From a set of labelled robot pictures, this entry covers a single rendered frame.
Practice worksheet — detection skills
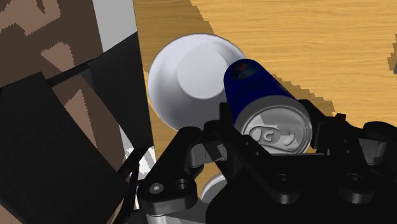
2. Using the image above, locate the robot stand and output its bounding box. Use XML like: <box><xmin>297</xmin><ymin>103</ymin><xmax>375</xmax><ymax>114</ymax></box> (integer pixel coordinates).
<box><xmin>0</xmin><ymin>71</ymin><xmax>129</xmax><ymax>224</ymax></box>

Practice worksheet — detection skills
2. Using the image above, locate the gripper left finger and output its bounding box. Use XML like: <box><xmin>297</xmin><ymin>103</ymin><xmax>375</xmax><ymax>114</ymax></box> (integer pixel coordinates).
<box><xmin>137</xmin><ymin>101</ymin><xmax>302</xmax><ymax>218</ymax></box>

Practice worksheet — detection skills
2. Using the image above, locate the white bowl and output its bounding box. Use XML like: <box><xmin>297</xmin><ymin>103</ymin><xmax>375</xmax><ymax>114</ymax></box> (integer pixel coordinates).
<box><xmin>147</xmin><ymin>33</ymin><xmax>247</xmax><ymax>131</ymax></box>

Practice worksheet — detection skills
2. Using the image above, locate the blue drink can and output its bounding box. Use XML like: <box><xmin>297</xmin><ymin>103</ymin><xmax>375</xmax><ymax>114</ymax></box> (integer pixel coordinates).
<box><xmin>223</xmin><ymin>59</ymin><xmax>314</xmax><ymax>155</ymax></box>

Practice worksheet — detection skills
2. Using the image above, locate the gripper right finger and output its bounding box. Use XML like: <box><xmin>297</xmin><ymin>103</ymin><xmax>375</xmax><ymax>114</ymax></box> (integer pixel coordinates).
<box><xmin>297</xmin><ymin>99</ymin><xmax>397</xmax><ymax>204</ymax></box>

